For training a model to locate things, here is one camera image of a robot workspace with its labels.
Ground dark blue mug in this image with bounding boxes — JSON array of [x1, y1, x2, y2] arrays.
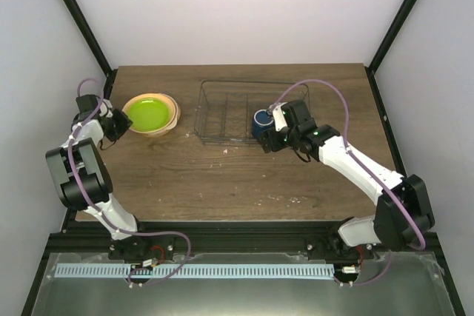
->
[[251, 109, 274, 139]]

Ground lime green plate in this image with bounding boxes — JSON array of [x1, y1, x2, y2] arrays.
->
[[125, 98, 172, 132]]

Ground orange bowl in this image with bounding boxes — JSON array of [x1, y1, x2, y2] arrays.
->
[[122, 93, 181, 138]]

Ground black wire dish rack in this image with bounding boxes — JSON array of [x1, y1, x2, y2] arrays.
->
[[194, 80, 292, 146]]

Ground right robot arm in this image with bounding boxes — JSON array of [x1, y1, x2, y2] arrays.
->
[[257, 100, 435, 259]]

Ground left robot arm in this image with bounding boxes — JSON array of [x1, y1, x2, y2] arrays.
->
[[45, 94, 151, 260]]

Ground light blue slotted strip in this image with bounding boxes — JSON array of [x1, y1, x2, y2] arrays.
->
[[53, 263, 335, 280]]

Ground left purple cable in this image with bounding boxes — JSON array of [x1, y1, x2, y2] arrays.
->
[[66, 78, 192, 289]]

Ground purple cable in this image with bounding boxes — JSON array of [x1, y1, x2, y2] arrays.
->
[[66, 78, 192, 289], [276, 78, 427, 288]]

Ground black aluminium frame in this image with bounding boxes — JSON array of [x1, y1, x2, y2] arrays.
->
[[43, 0, 465, 315]]

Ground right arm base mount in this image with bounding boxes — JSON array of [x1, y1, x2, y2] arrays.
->
[[305, 233, 374, 263]]

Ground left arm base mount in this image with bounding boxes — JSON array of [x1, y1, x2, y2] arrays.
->
[[108, 236, 175, 262]]

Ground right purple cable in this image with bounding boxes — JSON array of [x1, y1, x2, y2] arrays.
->
[[276, 78, 427, 288]]

